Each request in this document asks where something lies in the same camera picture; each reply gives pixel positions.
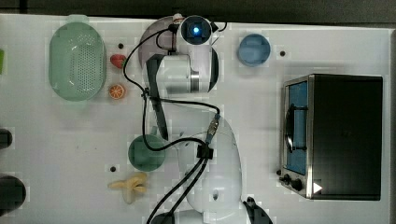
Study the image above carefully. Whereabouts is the red toy strawberry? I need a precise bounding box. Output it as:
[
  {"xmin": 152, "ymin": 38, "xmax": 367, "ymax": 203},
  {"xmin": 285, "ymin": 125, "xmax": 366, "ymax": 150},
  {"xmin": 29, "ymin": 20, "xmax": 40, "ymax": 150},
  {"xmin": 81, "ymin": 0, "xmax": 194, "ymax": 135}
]
[{"xmin": 110, "ymin": 54, "xmax": 126, "ymax": 69}]

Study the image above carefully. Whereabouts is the green plastic colander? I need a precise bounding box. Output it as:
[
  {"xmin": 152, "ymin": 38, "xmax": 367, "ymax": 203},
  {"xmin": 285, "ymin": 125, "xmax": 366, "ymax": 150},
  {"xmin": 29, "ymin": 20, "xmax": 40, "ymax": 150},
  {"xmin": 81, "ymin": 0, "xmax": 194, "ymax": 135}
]
[{"xmin": 49, "ymin": 22, "xmax": 106, "ymax": 102}]

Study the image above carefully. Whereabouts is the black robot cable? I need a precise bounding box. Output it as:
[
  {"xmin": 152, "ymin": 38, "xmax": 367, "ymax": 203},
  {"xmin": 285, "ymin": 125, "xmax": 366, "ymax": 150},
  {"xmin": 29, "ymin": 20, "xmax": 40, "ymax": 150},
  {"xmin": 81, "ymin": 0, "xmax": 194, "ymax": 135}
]
[{"xmin": 122, "ymin": 21, "xmax": 228, "ymax": 224}]

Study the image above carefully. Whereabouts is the green metal mug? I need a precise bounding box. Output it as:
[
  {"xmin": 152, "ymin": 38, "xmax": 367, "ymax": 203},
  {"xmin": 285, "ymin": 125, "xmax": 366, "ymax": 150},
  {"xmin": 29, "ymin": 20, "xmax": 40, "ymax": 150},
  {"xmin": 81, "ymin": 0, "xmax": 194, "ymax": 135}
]
[{"xmin": 128, "ymin": 126, "xmax": 165, "ymax": 172}]

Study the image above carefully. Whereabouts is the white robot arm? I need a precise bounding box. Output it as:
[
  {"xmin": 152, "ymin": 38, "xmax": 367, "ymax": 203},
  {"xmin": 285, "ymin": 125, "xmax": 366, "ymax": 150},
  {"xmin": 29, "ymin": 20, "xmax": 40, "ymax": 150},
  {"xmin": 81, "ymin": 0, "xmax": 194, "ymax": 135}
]
[{"xmin": 141, "ymin": 14, "xmax": 273, "ymax": 224}]

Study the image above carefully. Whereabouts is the green white bottle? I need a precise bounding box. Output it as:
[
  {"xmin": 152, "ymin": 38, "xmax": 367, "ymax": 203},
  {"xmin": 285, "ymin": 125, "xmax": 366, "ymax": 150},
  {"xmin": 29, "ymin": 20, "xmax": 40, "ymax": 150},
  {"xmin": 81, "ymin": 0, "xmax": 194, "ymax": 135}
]
[{"xmin": 0, "ymin": 49, "xmax": 5, "ymax": 75}]

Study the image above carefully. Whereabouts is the grey round plate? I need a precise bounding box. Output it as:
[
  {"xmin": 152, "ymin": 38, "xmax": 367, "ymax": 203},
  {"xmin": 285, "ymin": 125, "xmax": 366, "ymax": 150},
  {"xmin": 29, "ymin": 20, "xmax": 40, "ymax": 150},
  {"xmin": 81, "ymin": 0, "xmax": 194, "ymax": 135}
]
[{"xmin": 138, "ymin": 16, "xmax": 176, "ymax": 66}]

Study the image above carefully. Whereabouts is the black cylinder cup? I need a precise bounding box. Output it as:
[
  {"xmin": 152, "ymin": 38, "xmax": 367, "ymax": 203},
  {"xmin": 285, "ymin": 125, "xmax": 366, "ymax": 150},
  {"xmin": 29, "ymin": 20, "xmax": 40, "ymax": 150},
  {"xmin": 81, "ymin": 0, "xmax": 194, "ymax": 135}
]
[
  {"xmin": 0, "ymin": 129, "xmax": 13, "ymax": 149},
  {"xmin": 0, "ymin": 175, "xmax": 26, "ymax": 217}
]

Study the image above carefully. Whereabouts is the peeled toy banana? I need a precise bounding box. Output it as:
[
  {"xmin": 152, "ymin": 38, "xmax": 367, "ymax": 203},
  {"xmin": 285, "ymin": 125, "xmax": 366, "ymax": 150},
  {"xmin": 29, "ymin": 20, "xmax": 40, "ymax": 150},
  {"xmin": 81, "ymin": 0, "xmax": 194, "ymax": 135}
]
[{"xmin": 107, "ymin": 173, "xmax": 147, "ymax": 204}]

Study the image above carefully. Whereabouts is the toy orange slice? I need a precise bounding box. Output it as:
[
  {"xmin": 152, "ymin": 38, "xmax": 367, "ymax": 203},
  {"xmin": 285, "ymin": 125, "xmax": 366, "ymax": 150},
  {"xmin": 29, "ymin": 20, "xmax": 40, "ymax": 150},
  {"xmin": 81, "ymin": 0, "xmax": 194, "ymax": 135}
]
[{"xmin": 108, "ymin": 84, "xmax": 126, "ymax": 100}]

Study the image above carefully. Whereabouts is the blue plastic bowl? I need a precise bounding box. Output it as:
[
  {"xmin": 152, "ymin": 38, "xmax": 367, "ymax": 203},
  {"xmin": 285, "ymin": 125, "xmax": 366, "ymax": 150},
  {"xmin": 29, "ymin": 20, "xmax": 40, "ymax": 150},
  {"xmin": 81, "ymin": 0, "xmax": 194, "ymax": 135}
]
[{"xmin": 237, "ymin": 34, "xmax": 271, "ymax": 67}]

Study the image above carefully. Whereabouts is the black toaster oven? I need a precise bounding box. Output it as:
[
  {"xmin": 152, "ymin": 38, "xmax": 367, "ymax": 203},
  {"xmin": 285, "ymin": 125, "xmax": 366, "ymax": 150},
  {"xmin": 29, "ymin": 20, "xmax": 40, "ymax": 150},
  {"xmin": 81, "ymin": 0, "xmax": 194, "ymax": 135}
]
[{"xmin": 277, "ymin": 74, "xmax": 383, "ymax": 201}]

